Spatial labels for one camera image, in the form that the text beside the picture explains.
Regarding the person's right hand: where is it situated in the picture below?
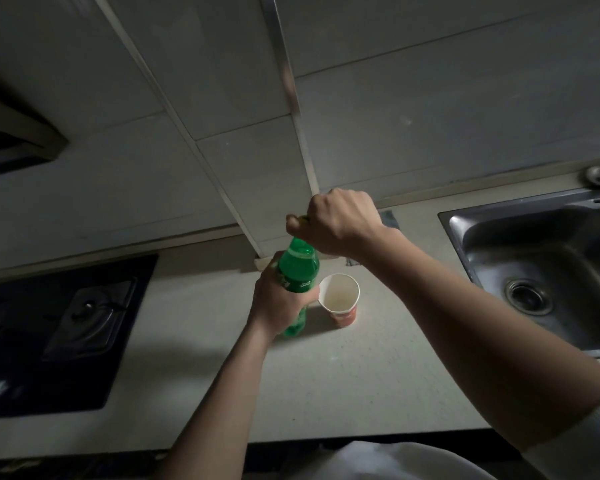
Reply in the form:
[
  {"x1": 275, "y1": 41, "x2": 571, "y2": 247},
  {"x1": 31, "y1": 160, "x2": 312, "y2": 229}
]
[{"x1": 285, "y1": 187, "x2": 392, "y2": 260}]

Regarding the red and white paper cup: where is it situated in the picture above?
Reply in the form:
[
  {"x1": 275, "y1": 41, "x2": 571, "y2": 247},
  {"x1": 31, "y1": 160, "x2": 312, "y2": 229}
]
[{"x1": 318, "y1": 273, "x2": 361, "y2": 329}]

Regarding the green plastic soda bottle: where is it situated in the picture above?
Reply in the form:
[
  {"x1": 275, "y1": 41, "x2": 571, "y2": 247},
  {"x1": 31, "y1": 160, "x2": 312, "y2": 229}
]
[{"x1": 276, "y1": 236, "x2": 321, "y2": 339}]

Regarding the stove burner grate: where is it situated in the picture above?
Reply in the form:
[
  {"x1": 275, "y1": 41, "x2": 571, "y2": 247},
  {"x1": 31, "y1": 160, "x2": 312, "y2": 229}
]
[{"x1": 42, "y1": 276, "x2": 138, "y2": 363}]

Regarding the stainless steel sink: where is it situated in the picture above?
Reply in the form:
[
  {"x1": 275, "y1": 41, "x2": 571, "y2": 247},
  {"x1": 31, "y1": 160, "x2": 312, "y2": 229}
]
[{"x1": 438, "y1": 189, "x2": 600, "y2": 359}]

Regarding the black gas stove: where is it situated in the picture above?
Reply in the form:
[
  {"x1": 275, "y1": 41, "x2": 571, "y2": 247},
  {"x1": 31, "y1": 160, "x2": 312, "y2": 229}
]
[{"x1": 0, "y1": 253, "x2": 159, "y2": 420}]

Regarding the sink drain strainer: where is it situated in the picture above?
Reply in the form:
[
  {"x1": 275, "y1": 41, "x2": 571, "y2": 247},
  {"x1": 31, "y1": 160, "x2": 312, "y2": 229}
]
[{"x1": 504, "y1": 279, "x2": 554, "y2": 316}]

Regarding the person's left forearm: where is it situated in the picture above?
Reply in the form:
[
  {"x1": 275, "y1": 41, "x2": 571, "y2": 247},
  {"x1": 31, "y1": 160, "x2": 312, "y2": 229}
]
[{"x1": 155, "y1": 317, "x2": 281, "y2": 480}]

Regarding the person's left hand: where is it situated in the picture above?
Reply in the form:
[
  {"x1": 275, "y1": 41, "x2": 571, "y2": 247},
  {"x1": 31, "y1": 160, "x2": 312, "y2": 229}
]
[{"x1": 248, "y1": 251, "x2": 321, "y2": 338}]

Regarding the person's right forearm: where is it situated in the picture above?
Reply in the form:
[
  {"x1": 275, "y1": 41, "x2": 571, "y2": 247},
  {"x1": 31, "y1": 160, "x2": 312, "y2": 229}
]
[{"x1": 352, "y1": 227, "x2": 600, "y2": 451}]

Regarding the range hood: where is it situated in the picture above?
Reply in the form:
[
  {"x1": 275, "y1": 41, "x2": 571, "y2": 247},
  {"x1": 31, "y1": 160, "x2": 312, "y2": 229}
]
[{"x1": 0, "y1": 85, "x2": 71, "y2": 180}]

